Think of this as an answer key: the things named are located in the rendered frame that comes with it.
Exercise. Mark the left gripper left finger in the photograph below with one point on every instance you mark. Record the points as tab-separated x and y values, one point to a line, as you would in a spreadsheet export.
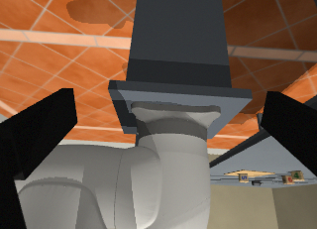
26	139

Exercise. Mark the tan flat mat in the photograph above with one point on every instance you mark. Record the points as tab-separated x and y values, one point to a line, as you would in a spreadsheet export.
250	173

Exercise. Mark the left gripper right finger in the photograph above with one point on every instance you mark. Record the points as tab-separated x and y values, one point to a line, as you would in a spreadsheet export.
294	125

